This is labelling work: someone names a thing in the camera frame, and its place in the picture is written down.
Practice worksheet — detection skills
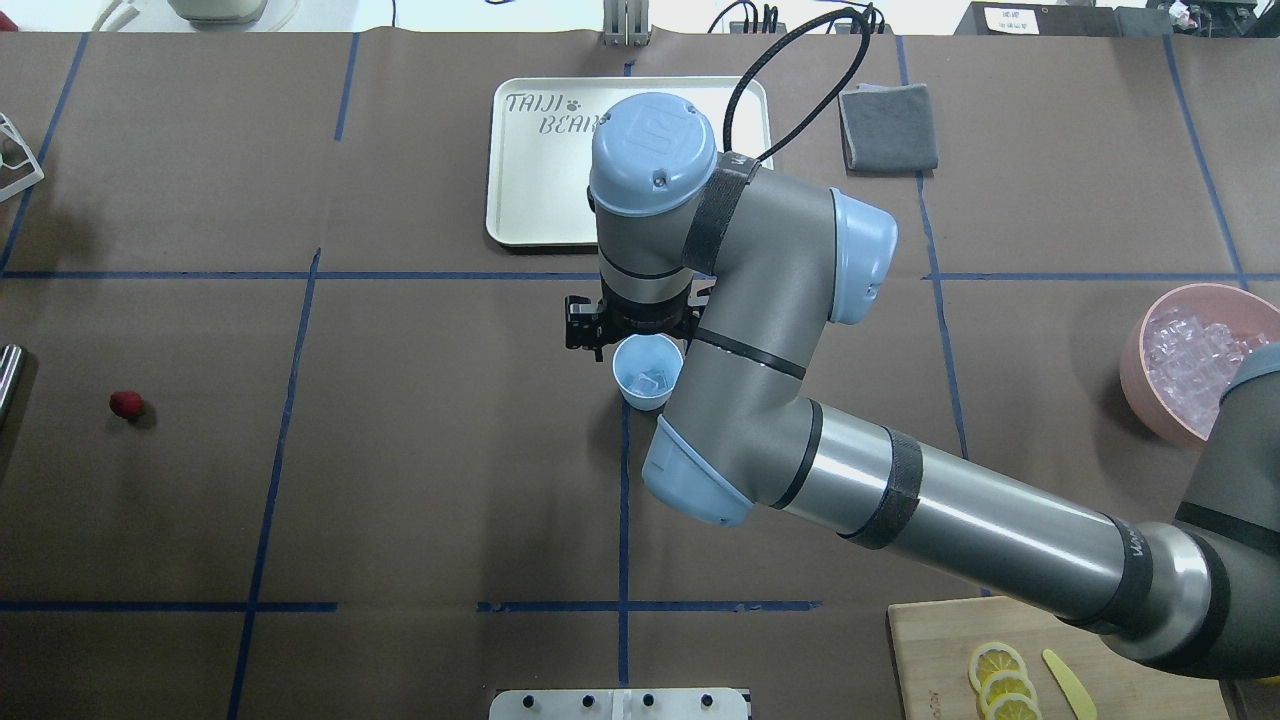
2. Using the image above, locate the white pillar with base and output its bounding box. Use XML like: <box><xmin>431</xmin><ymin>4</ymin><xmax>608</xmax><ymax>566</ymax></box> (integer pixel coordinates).
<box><xmin>488</xmin><ymin>687</ymin><xmax>754</xmax><ymax>719</ymax></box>

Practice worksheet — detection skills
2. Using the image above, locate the grey folded cloth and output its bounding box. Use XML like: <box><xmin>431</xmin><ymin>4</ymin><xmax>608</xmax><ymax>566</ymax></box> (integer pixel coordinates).
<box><xmin>838</xmin><ymin>83</ymin><xmax>940</xmax><ymax>176</ymax></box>

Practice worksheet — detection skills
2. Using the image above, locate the bamboo cutting board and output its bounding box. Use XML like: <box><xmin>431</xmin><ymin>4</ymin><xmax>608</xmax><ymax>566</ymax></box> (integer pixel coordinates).
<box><xmin>888</xmin><ymin>596</ymin><xmax>1229</xmax><ymax>719</ymax></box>

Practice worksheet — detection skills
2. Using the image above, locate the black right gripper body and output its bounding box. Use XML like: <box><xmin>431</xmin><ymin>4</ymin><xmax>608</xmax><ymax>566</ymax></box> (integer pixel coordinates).
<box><xmin>564</xmin><ymin>278</ymin><xmax>716</xmax><ymax>363</ymax></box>

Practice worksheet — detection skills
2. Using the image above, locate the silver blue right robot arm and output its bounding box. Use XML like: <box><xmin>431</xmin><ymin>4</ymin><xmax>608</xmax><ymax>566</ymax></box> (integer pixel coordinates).
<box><xmin>566</xmin><ymin>92</ymin><xmax>1279</xmax><ymax>679</ymax></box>

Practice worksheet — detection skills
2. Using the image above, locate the pink bowl of ice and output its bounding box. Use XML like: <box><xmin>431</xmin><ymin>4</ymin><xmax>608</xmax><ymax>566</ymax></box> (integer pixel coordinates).
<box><xmin>1119</xmin><ymin>283</ymin><xmax>1277</xmax><ymax>450</ymax></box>

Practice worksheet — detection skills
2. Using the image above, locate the light blue plastic cup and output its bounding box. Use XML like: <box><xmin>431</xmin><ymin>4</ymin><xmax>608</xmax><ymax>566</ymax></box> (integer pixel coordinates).
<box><xmin>611</xmin><ymin>334</ymin><xmax>684</xmax><ymax>411</ymax></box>

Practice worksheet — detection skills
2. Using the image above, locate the lemon slices row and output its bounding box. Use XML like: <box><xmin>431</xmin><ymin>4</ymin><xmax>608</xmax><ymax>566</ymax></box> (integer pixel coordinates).
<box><xmin>966</xmin><ymin>641</ymin><xmax>1044</xmax><ymax>719</ymax></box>

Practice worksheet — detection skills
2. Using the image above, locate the aluminium frame post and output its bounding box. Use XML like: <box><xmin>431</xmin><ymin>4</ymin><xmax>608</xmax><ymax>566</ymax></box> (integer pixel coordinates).
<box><xmin>602</xmin><ymin>0</ymin><xmax>652</xmax><ymax>47</ymax></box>

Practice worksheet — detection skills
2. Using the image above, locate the red strawberry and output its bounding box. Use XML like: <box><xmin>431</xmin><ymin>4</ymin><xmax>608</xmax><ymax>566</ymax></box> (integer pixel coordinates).
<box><xmin>108</xmin><ymin>391</ymin><xmax>146</xmax><ymax>421</ymax></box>

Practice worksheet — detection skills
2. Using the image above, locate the yellow plastic knife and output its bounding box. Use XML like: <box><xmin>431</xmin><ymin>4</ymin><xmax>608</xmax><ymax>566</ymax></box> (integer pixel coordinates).
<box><xmin>1041</xmin><ymin>648</ymin><xmax>1100</xmax><ymax>720</ymax></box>

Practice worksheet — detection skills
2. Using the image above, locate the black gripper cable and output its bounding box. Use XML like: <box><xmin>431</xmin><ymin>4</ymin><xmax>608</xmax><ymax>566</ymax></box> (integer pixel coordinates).
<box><xmin>722</xmin><ymin>6</ymin><xmax>877</xmax><ymax>161</ymax></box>

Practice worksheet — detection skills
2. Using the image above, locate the cream bear tray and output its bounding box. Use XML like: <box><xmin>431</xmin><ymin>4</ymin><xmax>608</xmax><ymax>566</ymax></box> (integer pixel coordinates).
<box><xmin>485</xmin><ymin>76</ymin><xmax>737</xmax><ymax>249</ymax></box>

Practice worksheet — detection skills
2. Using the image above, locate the black box with label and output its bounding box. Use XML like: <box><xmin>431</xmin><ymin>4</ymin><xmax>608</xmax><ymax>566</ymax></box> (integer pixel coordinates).
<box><xmin>954</xmin><ymin>1</ymin><xmax>1174</xmax><ymax>38</ymax></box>

